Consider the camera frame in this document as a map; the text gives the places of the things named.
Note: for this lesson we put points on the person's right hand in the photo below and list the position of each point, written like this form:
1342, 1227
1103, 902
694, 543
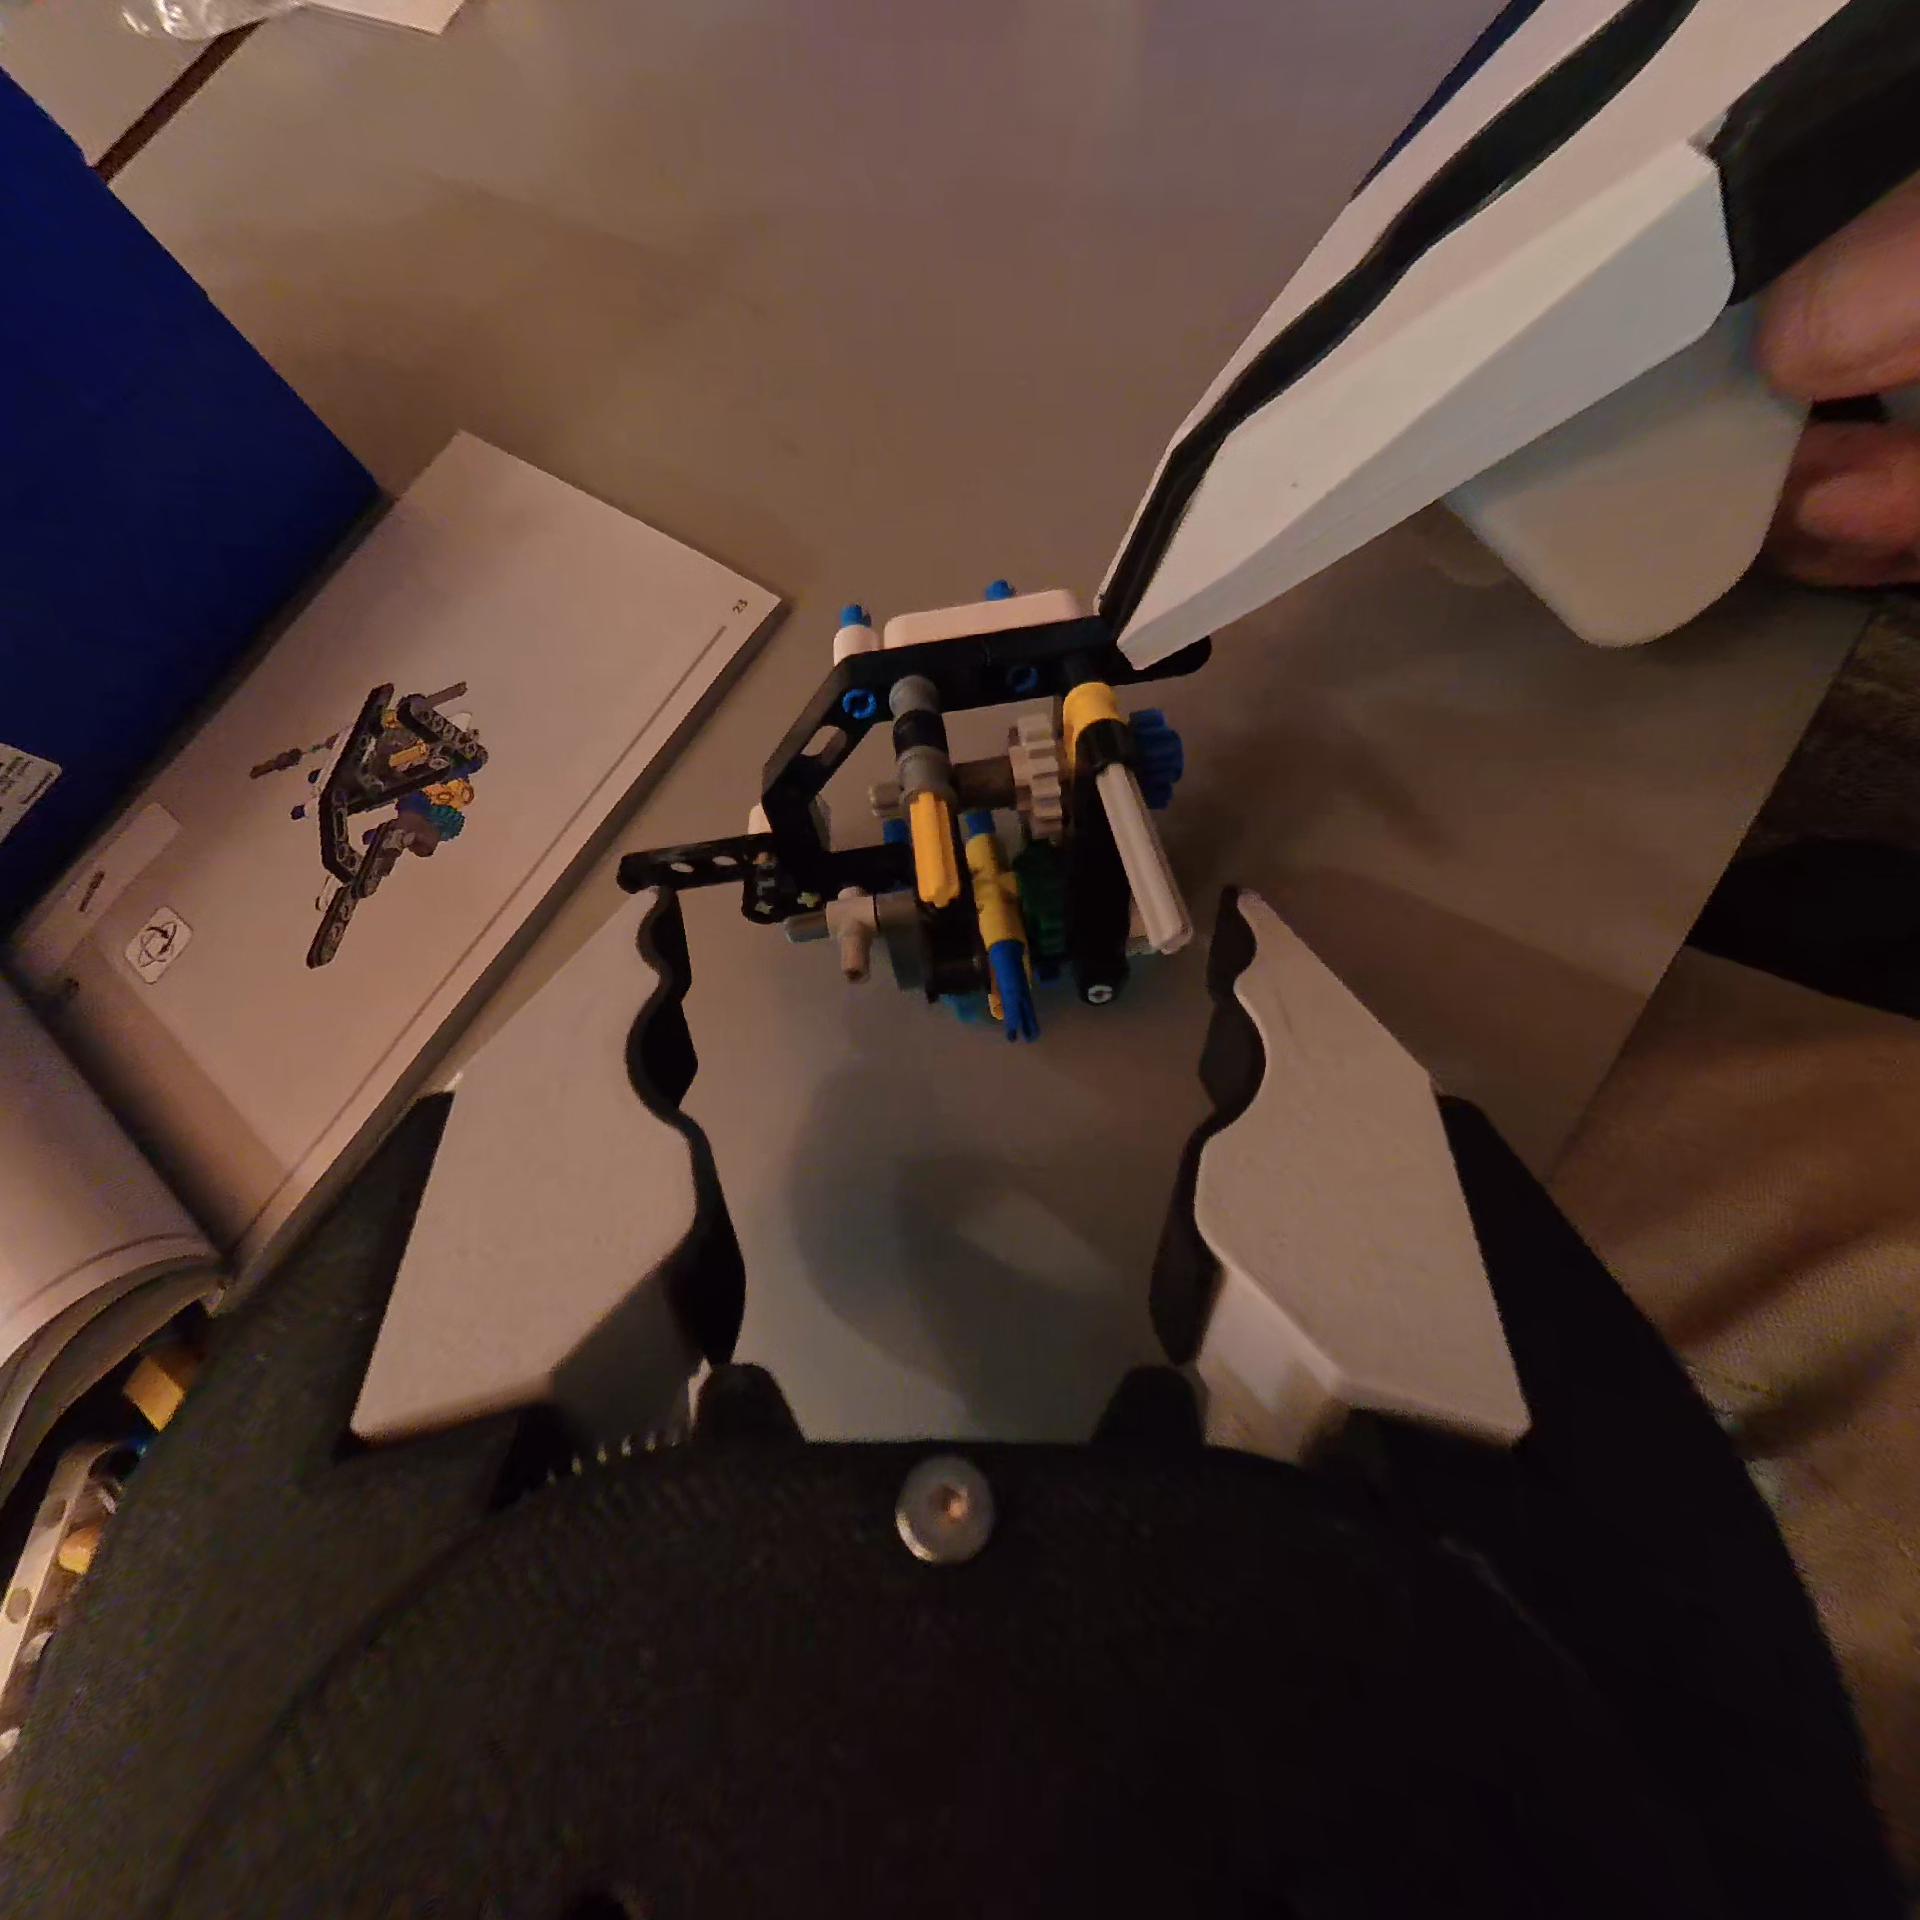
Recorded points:
1862, 330

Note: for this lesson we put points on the lego technic model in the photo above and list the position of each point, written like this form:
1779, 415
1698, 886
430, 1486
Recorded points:
791, 781

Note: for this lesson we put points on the pile of loose lego pieces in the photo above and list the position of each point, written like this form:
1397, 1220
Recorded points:
150, 1388

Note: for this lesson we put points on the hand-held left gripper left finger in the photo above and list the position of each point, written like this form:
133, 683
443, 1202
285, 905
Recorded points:
524, 1202

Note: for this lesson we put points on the lego instruction booklet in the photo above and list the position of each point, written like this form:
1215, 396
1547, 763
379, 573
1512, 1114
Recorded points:
524, 676

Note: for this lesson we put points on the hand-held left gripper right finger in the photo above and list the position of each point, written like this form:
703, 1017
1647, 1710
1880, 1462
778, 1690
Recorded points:
1350, 1202

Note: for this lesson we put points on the person's tan trousers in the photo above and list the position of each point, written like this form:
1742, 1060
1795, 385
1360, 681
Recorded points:
1770, 1202

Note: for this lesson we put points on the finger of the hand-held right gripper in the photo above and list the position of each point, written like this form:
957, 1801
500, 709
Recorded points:
1442, 142
1500, 389

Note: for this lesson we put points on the blue plastic bin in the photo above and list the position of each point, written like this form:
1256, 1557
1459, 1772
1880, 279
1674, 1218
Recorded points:
150, 451

